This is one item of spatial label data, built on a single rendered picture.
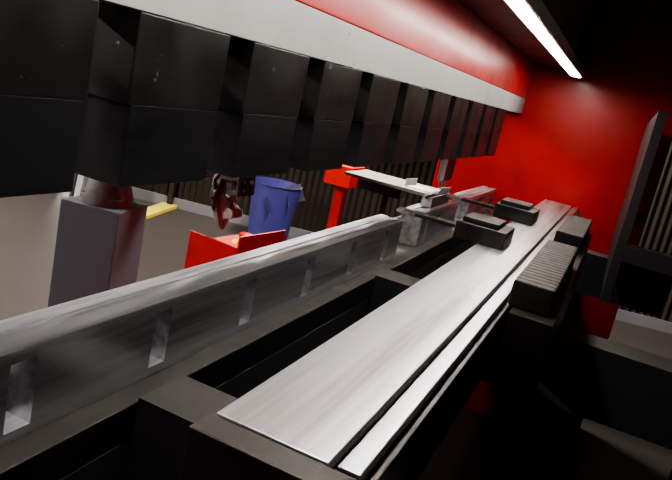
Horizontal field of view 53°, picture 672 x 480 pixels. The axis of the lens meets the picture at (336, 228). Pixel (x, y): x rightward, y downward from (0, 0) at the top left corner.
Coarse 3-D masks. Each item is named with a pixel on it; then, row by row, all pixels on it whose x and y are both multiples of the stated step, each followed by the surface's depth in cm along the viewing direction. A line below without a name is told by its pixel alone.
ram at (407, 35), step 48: (144, 0) 60; (192, 0) 66; (240, 0) 73; (288, 0) 82; (336, 0) 94; (384, 0) 110; (432, 0) 131; (288, 48) 86; (336, 48) 98; (384, 48) 116; (432, 48) 140; (480, 48) 177; (480, 96) 193
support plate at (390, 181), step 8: (352, 176) 200; (360, 176) 199; (368, 176) 201; (376, 176) 205; (384, 176) 209; (392, 176) 214; (384, 184) 196; (392, 184) 196; (400, 184) 199; (416, 192) 193; (424, 192) 193
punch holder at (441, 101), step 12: (432, 96) 151; (444, 96) 159; (432, 108) 152; (444, 108) 162; (432, 120) 155; (444, 120) 165; (420, 132) 154; (432, 132) 158; (420, 144) 154; (432, 144) 161; (420, 156) 155; (432, 156) 164
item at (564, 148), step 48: (624, 0) 250; (624, 48) 251; (528, 96) 267; (576, 96) 260; (624, 96) 253; (528, 144) 269; (576, 144) 262; (624, 144) 255; (528, 192) 271; (576, 192) 264; (624, 192) 257; (480, 384) 289; (576, 432) 275
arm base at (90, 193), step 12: (96, 180) 189; (84, 192) 191; (96, 192) 189; (108, 192) 189; (120, 192) 191; (132, 192) 197; (96, 204) 189; (108, 204) 189; (120, 204) 191; (132, 204) 197
